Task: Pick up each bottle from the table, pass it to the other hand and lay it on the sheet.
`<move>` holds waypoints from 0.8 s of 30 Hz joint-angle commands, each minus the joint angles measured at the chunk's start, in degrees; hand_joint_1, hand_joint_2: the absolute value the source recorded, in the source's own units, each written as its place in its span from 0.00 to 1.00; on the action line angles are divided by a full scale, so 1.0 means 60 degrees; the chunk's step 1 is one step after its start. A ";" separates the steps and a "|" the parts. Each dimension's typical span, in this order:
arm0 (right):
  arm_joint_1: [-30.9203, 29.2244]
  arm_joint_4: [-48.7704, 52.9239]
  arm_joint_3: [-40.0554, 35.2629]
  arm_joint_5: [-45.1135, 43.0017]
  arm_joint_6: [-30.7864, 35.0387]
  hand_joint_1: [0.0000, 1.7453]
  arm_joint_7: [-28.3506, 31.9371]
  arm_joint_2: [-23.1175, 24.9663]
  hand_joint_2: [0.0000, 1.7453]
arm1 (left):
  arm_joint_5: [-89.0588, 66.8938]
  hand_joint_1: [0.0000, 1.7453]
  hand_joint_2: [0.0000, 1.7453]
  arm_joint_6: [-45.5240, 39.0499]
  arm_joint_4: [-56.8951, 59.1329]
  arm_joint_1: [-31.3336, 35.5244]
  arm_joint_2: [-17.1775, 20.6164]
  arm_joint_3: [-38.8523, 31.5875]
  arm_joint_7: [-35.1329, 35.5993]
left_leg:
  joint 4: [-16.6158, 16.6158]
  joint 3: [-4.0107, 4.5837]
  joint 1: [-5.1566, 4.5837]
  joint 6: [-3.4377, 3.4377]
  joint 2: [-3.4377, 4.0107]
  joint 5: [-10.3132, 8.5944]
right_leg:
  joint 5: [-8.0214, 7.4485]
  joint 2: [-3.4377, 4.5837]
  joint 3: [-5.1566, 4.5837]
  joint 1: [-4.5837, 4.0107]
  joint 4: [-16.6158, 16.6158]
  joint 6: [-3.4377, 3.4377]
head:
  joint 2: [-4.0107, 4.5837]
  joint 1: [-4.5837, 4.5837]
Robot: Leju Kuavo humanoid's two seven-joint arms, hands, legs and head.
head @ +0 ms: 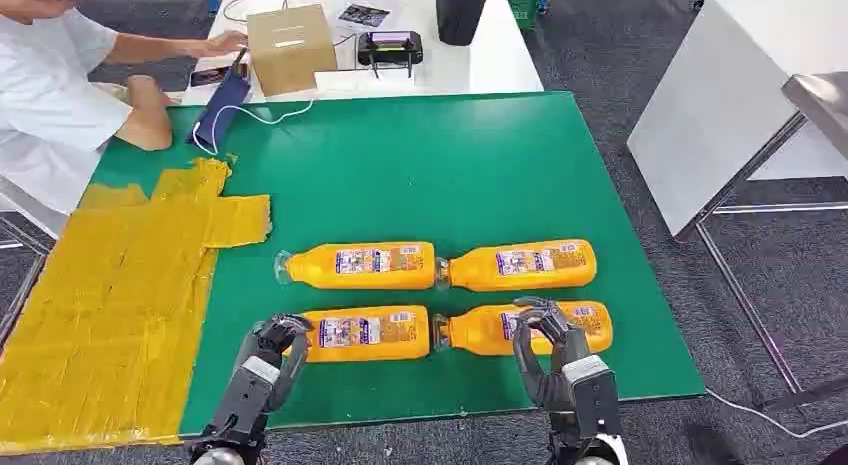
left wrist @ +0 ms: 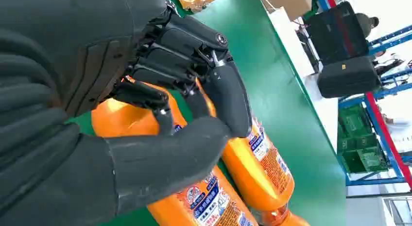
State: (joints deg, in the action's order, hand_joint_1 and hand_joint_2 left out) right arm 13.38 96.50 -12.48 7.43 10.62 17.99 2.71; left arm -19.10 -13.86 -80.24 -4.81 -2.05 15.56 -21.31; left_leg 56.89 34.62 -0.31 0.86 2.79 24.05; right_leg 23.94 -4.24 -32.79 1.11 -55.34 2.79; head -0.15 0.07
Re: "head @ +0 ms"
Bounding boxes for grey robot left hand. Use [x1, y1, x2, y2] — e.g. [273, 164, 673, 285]
[201, 313, 315, 450]

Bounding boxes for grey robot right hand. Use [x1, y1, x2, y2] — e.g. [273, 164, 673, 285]
[511, 295, 625, 445]

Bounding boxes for white floor cable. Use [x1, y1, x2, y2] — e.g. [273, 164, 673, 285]
[704, 387, 848, 441]

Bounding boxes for person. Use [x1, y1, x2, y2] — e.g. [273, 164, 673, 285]
[0, 0, 250, 237]

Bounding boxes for large white table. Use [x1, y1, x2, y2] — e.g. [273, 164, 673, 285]
[625, 0, 848, 239]

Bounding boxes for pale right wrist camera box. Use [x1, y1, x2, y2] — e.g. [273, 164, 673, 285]
[561, 354, 612, 386]

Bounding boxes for green table mat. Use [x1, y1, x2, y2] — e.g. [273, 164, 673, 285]
[89, 90, 707, 438]

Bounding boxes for person's left hand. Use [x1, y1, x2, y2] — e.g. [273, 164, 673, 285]
[203, 29, 250, 59]

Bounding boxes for black handheld controller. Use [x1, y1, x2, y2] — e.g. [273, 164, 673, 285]
[356, 29, 425, 80]

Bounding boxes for green crate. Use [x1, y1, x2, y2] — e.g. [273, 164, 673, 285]
[498, 0, 546, 33]

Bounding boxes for steel bench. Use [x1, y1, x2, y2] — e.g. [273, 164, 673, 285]
[780, 71, 848, 163]

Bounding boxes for printed leaflet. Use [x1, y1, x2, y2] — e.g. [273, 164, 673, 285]
[336, 2, 392, 30]

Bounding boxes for orange drink bottle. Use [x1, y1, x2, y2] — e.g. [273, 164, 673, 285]
[435, 239, 598, 294]
[283, 305, 433, 365]
[431, 300, 615, 358]
[274, 241, 439, 292]

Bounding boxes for metal table frame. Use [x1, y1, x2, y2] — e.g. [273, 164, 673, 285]
[692, 114, 848, 412]

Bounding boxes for cardboard box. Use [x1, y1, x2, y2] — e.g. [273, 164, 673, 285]
[246, 3, 339, 99]

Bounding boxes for yellow sheet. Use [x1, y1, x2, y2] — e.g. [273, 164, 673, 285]
[0, 157, 274, 457]

